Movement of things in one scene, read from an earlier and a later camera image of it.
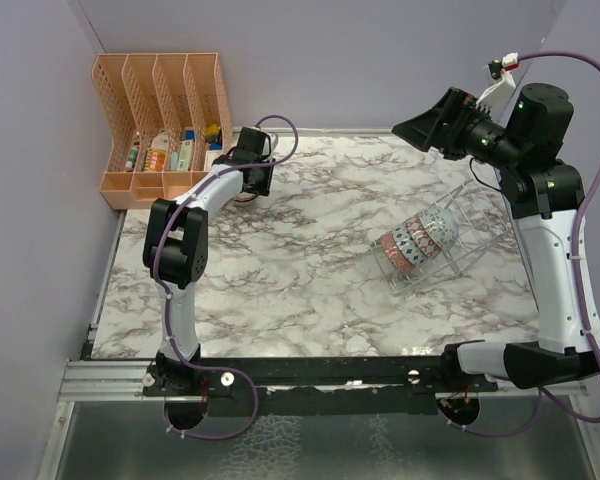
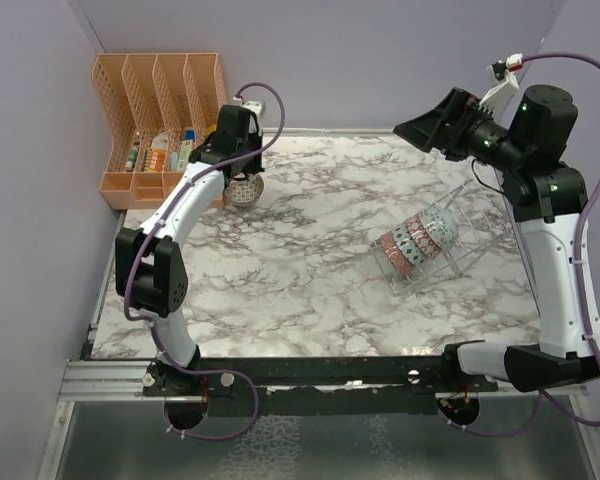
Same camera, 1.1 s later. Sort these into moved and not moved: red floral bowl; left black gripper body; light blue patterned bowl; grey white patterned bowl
Moved: left black gripper body
Not moved: light blue patterned bowl; grey white patterned bowl; red floral bowl
